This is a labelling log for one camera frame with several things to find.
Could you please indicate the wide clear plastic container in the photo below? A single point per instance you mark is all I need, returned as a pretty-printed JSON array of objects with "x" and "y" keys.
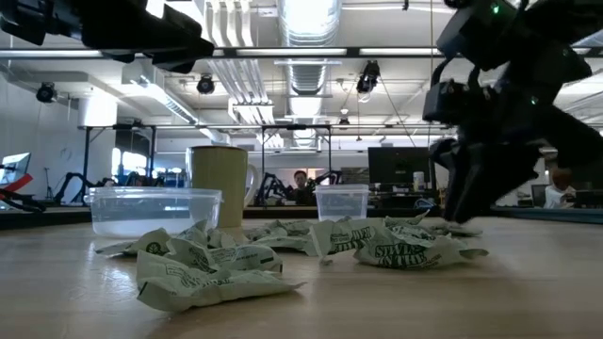
[{"x": 132, "y": 212}]

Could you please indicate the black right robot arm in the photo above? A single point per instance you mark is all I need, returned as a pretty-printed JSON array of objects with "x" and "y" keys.
[{"x": 579, "y": 136}]

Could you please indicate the black aluminium table frame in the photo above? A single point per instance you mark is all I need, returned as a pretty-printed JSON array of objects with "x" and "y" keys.
[{"x": 542, "y": 214}]

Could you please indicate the black computer monitor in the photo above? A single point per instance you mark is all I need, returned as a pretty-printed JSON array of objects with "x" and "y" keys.
[{"x": 398, "y": 165}]

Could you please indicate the black ceiling spotlight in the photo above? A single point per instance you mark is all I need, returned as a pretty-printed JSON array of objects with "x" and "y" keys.
[
  {"x": 206, "y": 85},
  {"x": 45, "y": 92},
  {"x": 367, "y": 77}
]

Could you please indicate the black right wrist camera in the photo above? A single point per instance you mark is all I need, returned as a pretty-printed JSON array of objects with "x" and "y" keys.
[{"x": 443, "y": 101}]

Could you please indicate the black background frame stand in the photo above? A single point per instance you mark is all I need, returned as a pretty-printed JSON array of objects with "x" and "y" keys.
[
  {"x": 297, "y": 126},
  {"x": 86, "y": 165}
]

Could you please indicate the white bottle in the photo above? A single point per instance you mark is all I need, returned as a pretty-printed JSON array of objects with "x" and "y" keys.
[{"x": 418, "y": 181}]

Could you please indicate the black background robot arm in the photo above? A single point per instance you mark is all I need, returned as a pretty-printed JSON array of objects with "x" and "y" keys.
[
  {"x": 271, "y": 188},
  {"x": 70, "y": 181}
]

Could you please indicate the silver round ceiling duct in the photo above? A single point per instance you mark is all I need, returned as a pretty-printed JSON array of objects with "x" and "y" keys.
[{"x": 308, "y": 75}]

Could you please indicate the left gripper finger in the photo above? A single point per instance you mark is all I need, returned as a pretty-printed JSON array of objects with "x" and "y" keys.
[
  {"x": 160, "y": 59},
  {"x": 184, "y": 40}
]

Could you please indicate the tilted grey screen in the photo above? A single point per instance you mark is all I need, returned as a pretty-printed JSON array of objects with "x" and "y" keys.
[{"x": 14, "y": 167}]

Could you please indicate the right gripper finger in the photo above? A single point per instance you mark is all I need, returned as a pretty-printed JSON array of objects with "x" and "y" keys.
[
  {"x": 494, "y": 183},
  {"x": 452, "y": 188}
]

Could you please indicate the black beam with light strips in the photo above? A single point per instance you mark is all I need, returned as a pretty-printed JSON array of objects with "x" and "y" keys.
[{"x": 353, "y": 52}]

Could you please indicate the person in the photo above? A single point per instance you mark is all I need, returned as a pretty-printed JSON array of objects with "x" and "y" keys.
[
  {"x": 301, "y": 181},
  {"x": 560, "y": 193}
]

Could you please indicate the red bar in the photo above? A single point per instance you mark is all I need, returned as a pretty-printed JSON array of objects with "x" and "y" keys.
[{"x": 21, "y": 181}]

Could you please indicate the small clear plastic container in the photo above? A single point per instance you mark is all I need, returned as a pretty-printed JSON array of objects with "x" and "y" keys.
[{"x": 341, "y": 202}]

